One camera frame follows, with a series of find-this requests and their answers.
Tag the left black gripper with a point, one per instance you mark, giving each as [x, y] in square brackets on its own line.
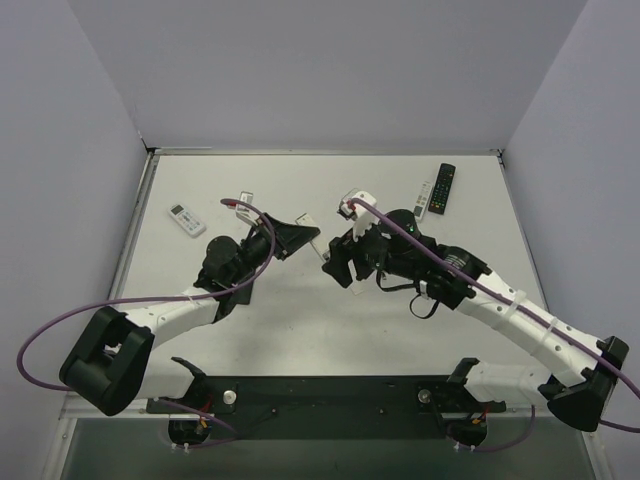
[275, 238]

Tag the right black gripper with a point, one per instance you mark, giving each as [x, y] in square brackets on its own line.
[357, 252]

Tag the long white slim remote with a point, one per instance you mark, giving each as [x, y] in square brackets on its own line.
[319, 243]

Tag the white long battery cover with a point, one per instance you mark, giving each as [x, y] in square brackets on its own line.
[358, 288]

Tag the black remote control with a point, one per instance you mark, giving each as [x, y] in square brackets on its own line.
[243, 296]

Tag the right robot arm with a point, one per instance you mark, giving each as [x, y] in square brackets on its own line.
[577, 372]

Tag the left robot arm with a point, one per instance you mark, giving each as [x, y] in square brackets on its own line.
[225, 269]

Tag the white AC remote left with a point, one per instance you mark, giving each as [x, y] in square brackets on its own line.
[184, 217]

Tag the black TV remote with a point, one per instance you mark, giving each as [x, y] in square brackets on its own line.
[441, 189]

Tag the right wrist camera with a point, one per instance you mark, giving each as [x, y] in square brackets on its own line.
[362, 218]

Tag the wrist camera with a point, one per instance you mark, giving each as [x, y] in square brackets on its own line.
[362, 218]
[242, 212]

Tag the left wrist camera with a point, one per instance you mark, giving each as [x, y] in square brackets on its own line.
[242, 212]

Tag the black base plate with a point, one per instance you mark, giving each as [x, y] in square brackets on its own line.
[417, 407]

